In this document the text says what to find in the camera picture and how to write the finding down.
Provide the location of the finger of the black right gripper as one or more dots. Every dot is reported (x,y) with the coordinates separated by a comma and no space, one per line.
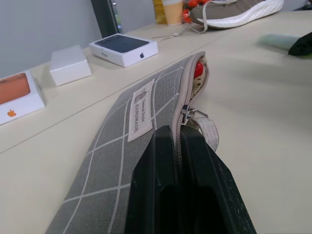
(301,45)

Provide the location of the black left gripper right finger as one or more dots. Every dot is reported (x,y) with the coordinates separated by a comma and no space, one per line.
(209,190)

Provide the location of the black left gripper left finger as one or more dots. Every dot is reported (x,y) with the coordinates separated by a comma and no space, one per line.
(151,185)

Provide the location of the grey grid fabric pouch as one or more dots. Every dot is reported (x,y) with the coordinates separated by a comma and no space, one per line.
(114,146)

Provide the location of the red marker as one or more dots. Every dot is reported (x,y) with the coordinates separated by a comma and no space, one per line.
(199,68)

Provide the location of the grey sneaker with white sole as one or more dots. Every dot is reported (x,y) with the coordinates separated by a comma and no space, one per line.
(234,12)

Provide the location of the red orange toy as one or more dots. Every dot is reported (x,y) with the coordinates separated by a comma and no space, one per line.
(189,11)

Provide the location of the orange paper cup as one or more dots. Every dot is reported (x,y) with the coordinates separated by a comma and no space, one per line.
(173,11)

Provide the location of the white box with dark phone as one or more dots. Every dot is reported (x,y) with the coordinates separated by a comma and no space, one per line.
(123,49)

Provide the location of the plain white box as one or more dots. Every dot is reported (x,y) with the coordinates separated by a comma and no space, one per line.
(70,65)

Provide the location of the yellow box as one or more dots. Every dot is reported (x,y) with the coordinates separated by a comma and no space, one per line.
(158,12)

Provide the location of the white box with orange phone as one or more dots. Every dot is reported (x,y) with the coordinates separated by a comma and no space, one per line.
(17,97)

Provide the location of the dark vertical post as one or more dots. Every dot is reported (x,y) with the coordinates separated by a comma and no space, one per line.
(107,17)

